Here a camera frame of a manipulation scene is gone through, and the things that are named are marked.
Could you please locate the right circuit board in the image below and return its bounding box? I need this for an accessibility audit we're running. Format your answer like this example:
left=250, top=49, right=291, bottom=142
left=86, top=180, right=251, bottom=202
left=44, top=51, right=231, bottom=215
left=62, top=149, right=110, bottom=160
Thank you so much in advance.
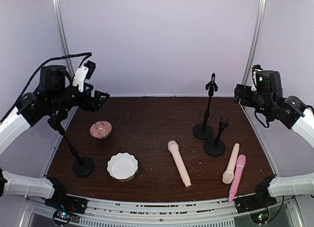
left=250, top=210, right=270, bottom=225

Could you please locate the right aluminium frame post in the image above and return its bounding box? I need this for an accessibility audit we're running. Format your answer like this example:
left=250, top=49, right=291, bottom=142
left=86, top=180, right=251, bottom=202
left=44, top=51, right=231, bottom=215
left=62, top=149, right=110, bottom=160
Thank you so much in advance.
left=242, top=0, right=267, bottom=85

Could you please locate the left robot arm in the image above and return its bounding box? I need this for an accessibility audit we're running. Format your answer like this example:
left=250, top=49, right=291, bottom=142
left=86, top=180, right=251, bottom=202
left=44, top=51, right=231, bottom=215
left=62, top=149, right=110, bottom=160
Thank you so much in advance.
left=0, top=61, right=110, bottom=199

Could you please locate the beige microphone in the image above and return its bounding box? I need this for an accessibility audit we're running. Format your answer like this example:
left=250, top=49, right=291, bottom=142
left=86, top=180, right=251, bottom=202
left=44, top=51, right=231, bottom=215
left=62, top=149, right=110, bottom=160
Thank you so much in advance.
left=167, top=140, right=192, bottom=188
left=222, top=143, right=240, bottom=184

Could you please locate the left circuit board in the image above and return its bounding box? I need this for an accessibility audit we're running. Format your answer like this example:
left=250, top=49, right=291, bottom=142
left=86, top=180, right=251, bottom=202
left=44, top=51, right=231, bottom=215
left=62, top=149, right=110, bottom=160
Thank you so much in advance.
left=52, top=210, right=75, bottom=226

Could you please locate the short black mic stand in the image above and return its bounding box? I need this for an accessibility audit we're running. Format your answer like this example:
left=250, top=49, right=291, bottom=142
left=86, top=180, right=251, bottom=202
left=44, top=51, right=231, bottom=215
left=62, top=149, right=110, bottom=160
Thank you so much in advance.
left=203, top=117, right=229, bottom=157

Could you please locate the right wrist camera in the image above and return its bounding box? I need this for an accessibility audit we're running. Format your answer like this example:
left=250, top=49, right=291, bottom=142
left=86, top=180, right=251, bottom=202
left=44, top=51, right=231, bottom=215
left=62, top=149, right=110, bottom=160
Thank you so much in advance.
left=251, top=64, right=263, bottom=91

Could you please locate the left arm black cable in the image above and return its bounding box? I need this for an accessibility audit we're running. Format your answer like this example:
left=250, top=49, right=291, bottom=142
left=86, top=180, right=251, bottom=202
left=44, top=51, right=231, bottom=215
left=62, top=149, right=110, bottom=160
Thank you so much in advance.
left=0, top=52, right=93, bottom=122

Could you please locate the left aluminium frame post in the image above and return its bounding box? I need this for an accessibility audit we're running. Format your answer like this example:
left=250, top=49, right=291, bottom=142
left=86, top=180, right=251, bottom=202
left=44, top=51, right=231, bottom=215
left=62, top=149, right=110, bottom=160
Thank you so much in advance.
left=51, top=0, right=74, bottom=77

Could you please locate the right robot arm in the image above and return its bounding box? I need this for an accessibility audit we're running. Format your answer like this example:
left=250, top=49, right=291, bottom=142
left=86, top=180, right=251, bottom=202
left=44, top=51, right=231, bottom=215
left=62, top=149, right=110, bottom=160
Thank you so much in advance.
left=234, top=65, right=314, bottom=204

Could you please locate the pink microphone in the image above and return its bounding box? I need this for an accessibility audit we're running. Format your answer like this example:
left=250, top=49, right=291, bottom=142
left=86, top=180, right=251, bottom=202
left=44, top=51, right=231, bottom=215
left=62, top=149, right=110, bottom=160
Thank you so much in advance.
left=228, top=155, right=246, bottom=202

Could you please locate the aluminium frame post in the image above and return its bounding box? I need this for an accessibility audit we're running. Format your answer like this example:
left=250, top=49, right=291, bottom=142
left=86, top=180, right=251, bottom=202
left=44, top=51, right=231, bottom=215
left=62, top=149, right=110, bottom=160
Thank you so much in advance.
left=51, top=0, right=74, bottom=77
left=242, top=0, right=267, bottom=85

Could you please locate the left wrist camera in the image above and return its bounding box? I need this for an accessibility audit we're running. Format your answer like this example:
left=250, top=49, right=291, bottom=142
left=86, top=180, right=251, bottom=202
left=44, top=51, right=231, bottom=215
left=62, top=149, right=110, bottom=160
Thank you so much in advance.
left=72, top=60, right=96, bottom=92

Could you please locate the white scalloped dish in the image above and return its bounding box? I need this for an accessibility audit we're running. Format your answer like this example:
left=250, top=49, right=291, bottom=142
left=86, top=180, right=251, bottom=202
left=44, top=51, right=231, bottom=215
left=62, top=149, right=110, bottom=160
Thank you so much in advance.
left=106, top=152, right=139, bottom=182

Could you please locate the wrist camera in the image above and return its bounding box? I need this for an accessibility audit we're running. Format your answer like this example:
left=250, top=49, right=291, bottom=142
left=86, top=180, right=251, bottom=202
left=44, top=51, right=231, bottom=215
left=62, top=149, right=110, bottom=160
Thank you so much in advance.
left=72, top=60, right=96, bottom=92
left=251, top=64, right=263, bottom=91

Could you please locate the red patterned bowl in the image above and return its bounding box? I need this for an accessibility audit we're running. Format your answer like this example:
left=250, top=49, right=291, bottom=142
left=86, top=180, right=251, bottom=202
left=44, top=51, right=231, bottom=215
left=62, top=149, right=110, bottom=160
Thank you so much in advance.
left=89, top=121, right=112, bottom=141

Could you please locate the tall black mic stand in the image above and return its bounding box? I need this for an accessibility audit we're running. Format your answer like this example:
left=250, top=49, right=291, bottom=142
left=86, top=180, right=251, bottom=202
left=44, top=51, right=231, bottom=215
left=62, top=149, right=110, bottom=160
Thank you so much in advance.
left=48, top=110, right=94, bottom=178
left=193, top=73, right=218, bottom=140

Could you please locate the circuit board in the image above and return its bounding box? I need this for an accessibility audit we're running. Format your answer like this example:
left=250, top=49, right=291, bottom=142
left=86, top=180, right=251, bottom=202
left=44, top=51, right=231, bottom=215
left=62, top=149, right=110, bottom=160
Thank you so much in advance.
left=250, top=210, right=270, bottom=225
left=52, top=210, right=75, bottom=226

